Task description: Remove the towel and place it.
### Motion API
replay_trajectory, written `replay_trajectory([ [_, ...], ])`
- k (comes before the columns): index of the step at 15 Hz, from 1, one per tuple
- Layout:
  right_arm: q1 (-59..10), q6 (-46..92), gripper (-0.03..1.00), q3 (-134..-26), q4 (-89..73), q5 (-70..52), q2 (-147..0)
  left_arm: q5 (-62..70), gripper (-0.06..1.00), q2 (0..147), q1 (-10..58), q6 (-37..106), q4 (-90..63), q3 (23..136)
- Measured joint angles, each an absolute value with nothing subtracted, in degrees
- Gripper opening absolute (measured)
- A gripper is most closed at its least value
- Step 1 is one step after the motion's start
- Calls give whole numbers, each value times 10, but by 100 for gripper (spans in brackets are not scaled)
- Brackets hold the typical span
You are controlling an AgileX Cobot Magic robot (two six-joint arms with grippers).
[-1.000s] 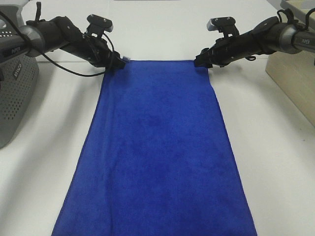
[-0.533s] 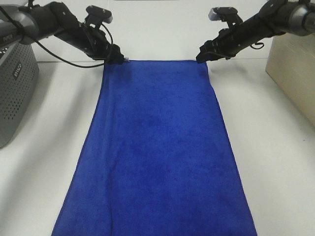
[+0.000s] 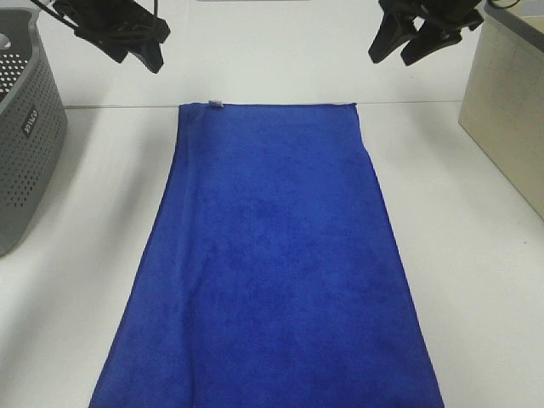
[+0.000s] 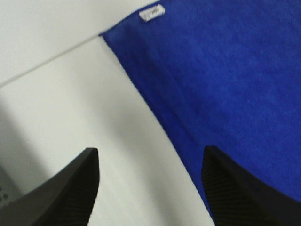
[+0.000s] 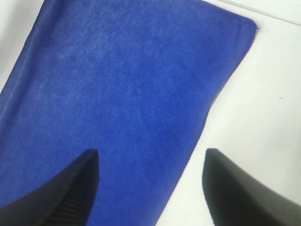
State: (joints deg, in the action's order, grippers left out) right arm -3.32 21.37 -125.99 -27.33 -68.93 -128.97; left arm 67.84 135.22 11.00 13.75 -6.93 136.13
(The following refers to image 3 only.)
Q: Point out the grey perforated plastic basket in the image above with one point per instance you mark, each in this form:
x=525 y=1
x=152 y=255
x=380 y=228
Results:
x=33 y=123

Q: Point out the blue towel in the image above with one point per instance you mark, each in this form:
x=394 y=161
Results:
x=271 y=277

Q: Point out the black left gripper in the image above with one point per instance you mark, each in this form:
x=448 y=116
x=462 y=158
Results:
x=118 y=22

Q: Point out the white towel label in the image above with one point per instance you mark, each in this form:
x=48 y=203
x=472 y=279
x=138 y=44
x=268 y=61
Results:
x=216 y=103

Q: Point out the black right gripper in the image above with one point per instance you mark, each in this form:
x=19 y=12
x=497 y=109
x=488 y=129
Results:
x=397 y=28

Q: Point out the beige storage box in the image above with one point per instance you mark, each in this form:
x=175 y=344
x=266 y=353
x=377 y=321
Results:
x=502 y=108

